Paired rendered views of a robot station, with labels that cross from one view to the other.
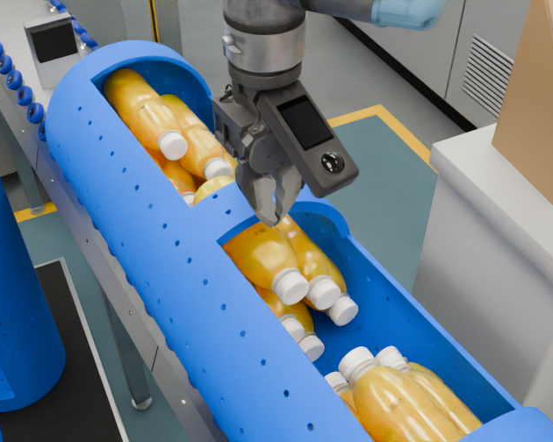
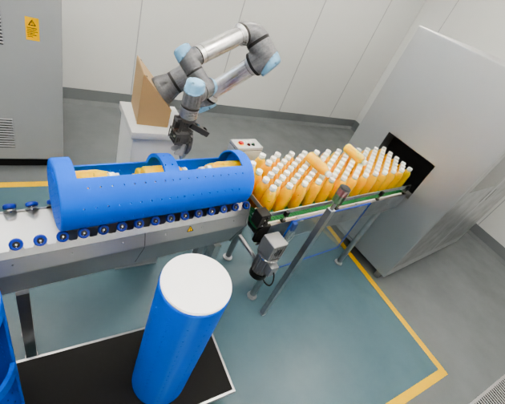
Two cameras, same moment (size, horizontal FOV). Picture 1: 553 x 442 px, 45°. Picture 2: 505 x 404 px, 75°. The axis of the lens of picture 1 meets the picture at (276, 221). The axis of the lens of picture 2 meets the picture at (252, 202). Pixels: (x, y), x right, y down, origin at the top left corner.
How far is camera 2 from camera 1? 1.41 m
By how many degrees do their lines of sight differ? 76
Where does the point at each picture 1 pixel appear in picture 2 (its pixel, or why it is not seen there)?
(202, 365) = (200, 193)
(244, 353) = (208, 179)
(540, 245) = not seen: hidden behind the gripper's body
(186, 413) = (167, 236)
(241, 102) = (181, 131)
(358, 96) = not seen: outside the picture
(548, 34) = (151, 88)
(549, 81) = (155, 99)
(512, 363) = not seen: hidden behind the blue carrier
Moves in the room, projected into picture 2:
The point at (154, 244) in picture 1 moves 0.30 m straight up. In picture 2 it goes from (167, 187) to (181, 124)
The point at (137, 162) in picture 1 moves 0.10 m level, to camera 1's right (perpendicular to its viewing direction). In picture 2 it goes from (136, 178) to (142, 164)
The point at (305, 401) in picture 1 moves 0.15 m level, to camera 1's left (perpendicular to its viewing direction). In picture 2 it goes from (224, 172) to (222, 191)
